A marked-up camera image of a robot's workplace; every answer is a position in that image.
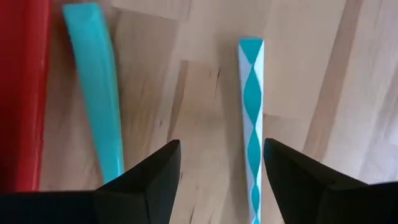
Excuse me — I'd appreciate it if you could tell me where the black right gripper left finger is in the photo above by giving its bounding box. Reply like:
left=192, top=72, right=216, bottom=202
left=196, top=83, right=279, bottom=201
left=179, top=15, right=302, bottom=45
left=92, top=139, right=182, bottom=224

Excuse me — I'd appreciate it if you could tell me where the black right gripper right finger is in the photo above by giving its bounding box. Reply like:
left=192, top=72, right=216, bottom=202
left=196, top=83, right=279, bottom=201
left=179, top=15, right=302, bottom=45
left=262, top=138, right=371, bottom=224

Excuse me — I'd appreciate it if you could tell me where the solid teal handled utensil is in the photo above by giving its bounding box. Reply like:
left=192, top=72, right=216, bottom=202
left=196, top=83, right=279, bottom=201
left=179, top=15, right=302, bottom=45
left=62, top=1, right=126, bottom=185

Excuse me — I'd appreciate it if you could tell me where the red plastic tray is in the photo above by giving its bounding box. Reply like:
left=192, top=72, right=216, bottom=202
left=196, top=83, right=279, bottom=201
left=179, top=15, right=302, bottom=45
left=0, top=0, right=53, bottom=193

